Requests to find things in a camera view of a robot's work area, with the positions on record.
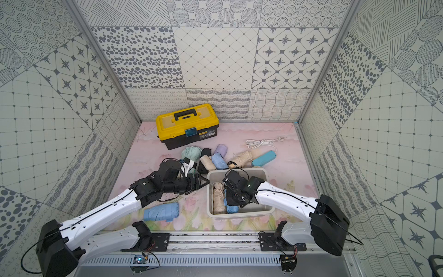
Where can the blue umbrella front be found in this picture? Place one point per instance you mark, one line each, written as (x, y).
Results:
(164, 212)

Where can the cream umbrella right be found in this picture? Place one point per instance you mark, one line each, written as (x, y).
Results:
(241, 160)

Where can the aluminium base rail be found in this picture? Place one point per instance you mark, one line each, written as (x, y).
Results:
(233, 254)

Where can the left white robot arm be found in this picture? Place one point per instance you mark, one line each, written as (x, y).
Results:
(62, 247)

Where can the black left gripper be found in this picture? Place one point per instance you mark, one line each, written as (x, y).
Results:
(190, 183)

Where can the yellow black toolbox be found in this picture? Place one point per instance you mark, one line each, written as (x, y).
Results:
(187, 126)

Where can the teal umbrella case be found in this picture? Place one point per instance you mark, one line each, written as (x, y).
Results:
(264, 159)

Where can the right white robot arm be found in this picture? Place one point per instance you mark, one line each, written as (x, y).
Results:
(324, 222)

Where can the light blue slim umbrella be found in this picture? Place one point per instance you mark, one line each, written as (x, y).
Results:
(229, 209)

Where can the mint green umbrella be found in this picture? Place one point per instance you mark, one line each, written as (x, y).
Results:
(191, 153)

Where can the small beige umbrella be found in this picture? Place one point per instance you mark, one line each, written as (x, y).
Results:
(207, 162)

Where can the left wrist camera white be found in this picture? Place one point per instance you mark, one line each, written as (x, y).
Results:
(188, 166)

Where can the white plastic storage box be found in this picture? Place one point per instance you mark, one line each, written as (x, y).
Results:
(251, 210)

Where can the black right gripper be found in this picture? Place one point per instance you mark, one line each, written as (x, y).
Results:
(231, 201)

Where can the lavender folded umbrella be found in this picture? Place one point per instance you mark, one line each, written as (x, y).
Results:
(221, 149)

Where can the black folded umbrella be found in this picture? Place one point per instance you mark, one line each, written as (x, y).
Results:
(200, 168)

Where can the pale blue umbrella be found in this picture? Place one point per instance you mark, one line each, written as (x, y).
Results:
(219, 161)

